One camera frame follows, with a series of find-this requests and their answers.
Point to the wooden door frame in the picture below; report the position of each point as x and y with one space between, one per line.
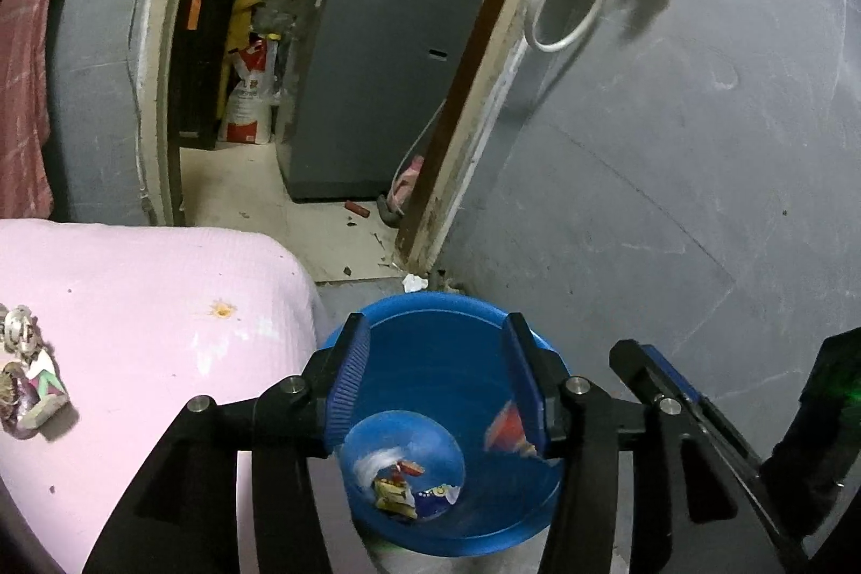
155 76

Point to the pile of snack wrappers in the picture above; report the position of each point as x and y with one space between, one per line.
33 406

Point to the small red tube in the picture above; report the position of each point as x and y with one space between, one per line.
356 208

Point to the pink checked towel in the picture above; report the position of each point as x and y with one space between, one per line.
23 110

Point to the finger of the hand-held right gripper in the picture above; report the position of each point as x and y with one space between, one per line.
672 375
636 369

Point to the yellow snack wrapper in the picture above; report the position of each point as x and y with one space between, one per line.
393 493

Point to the pink floral blanket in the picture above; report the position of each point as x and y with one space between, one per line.
168 345

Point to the blue plastic bucket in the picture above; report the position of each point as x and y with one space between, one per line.
430 359

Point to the blue white snack wrapper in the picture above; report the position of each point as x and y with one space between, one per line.
437 500

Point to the yellow bag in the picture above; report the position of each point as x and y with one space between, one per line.
243 19

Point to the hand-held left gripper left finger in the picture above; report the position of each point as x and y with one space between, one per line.
350 372

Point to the crumpled white paper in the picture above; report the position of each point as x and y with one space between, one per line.
414 282

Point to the white red sack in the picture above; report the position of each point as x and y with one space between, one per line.
249 110

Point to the grey washing machine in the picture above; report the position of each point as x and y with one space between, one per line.
377 76

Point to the small red snack wrapper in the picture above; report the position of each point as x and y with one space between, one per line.
409 467

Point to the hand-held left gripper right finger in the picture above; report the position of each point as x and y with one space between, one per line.
524 386

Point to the red orange snack wrapper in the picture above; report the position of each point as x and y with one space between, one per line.
506 429

